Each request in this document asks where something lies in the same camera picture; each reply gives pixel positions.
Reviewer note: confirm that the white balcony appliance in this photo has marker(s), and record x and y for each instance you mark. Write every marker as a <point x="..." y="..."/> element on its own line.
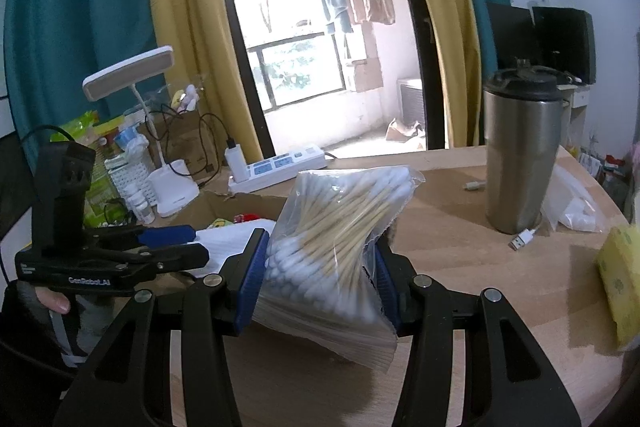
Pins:
<point x="412" y="99"/>

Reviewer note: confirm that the person's left hand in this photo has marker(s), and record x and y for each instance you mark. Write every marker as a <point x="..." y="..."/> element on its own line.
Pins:
<point x="55" y="301"/>

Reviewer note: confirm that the person's left forearm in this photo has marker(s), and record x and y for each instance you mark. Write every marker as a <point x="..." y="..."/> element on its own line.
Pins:
<point x="20" y="322"/>

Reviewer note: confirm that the white desk lamp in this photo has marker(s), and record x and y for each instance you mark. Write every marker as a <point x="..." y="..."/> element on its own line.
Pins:
<point x="172" y="197"/>

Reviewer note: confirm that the balcony window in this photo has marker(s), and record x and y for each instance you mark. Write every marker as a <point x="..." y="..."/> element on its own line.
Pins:
<point x="295" y="72"/>

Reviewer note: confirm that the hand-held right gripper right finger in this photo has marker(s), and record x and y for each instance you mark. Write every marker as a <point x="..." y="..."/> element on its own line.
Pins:
<point x="392" y="302"/>

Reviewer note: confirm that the brown paper bag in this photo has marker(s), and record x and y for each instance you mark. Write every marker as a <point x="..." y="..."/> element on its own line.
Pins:
<point x="190" y="142"/>

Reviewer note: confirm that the white charger block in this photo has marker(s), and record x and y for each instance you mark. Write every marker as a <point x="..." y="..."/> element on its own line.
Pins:
<point x="236" y="164"/>

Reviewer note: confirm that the black monitor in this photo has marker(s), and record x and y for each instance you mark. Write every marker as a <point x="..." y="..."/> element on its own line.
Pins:
<point x="507" y="42"/>
<point x="562" y="42"/>

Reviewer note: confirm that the white power strip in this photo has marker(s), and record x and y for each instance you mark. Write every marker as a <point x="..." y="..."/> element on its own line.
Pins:
<point x="280" y="164"/>

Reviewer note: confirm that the red and yellow packet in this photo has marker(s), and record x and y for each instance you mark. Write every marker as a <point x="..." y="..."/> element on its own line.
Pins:
<point x="230" y="220"/>

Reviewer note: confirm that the yellow tissue pack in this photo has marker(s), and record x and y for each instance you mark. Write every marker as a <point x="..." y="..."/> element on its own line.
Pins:
<point x="620" y="287"/>

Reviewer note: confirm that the steel tumbler with black lid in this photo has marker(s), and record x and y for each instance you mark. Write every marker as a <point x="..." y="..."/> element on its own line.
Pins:
<point x="520" y="167"/>

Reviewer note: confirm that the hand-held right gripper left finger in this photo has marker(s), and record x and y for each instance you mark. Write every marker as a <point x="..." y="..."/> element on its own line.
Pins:
<point x="248" y="287"/>

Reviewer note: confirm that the white perforated basket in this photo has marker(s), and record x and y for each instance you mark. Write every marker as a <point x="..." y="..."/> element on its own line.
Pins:
<point x="125" y="174"/>

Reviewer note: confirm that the torn cardboard scraps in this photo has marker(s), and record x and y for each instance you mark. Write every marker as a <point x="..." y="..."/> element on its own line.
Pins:
<point x="402" y="132"/>

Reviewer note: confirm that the yellow curtain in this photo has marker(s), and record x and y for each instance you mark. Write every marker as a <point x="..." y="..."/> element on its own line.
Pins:
<point x="450" y="32"/>
<point x="190" y="7"/>

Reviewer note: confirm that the black door frame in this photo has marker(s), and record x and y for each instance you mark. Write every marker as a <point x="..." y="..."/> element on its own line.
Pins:
<point x="427" y="57"/>

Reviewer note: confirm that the small plush toy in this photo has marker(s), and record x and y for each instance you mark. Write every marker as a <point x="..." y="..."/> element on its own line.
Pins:
<point x="186" y="97"/>

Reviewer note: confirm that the green snack bag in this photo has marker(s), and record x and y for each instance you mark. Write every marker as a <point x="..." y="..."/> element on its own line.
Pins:
<point x="97" y="187"/>

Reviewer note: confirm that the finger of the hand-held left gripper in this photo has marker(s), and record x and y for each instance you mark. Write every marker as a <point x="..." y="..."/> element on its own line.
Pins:
<point x="180" y="257"/>
<point x="165" y="235"/>

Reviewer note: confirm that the cardboard box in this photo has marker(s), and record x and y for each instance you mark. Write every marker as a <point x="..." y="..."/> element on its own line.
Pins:
<point x="240" y="204"/>

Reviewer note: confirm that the white cabinet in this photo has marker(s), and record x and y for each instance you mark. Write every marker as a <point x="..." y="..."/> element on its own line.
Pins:
<point x="577" y="112"/>

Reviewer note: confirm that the clear plastic bag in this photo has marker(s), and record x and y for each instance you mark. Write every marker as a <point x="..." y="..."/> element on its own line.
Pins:
<point x="575" y="207"/>

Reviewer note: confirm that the small white bottle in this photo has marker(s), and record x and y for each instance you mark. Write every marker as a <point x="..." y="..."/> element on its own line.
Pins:
<point x="133" y="197"/>
<point x="146" y="212"/>

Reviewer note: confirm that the white paper towel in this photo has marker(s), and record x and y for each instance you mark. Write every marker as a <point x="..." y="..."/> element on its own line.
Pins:
<point x="220" y="247"/>

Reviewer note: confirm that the bag of cotton swabs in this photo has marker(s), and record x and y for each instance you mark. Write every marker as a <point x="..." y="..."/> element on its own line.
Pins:
<point x="330" y="247"/>

